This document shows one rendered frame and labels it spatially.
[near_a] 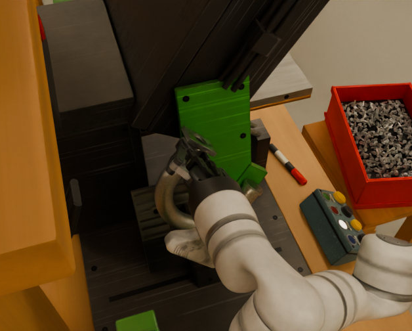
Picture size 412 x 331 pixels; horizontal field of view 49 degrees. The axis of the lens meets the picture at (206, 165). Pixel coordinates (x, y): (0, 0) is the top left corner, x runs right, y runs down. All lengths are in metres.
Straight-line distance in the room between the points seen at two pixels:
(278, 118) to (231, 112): 0.46
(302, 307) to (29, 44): 0.31
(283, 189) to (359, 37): 2.16
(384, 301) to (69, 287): 0.58
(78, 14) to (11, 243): 0.72
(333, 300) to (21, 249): 0.38
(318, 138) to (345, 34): 1.87
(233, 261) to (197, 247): 0.10
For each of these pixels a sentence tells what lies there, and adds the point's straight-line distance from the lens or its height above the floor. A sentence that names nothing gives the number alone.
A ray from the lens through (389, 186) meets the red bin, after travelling 1.10.
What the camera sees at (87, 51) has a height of 1.24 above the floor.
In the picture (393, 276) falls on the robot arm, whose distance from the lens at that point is 0.72.
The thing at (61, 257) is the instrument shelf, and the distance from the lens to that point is 0.23.
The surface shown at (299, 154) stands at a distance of 1.09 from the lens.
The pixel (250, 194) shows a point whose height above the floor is 1.09.
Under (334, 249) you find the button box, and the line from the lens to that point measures 0.93.
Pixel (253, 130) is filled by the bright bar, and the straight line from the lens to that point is 0.95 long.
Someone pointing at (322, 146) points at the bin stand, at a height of 0.80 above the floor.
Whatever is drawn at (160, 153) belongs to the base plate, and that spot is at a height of 0.90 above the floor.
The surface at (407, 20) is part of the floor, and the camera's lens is 3.36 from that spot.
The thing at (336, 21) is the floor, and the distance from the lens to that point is 3.20.
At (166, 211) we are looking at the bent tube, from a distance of 0.74.
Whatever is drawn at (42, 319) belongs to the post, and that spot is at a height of 1.08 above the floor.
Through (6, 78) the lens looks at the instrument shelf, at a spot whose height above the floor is 1.54.
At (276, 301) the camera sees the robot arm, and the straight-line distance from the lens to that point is 0.44.
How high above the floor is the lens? 1.72
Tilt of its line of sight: 52 degrees down
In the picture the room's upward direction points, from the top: straight up
